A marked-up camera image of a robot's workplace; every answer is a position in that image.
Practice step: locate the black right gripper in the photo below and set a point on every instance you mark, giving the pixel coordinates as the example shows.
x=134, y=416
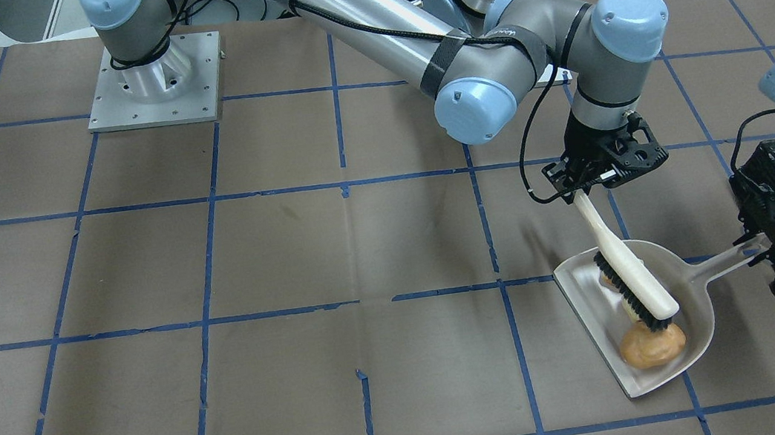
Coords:
x=585, y=145

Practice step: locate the orange bread bun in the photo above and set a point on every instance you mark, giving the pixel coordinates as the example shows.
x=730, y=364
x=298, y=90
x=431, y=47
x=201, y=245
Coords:
x=642, y=349

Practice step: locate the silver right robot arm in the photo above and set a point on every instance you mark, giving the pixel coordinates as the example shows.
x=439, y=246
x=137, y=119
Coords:
x=477, y=59

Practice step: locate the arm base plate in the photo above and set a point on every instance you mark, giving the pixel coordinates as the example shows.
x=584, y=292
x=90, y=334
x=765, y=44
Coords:
x=181, y=87

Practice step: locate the beige hand brush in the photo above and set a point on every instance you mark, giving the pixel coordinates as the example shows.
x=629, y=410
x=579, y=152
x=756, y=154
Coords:
x=652, y=302

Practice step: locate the pale yellow trash piece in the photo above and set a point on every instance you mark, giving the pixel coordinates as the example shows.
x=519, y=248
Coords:
x=629, y=310

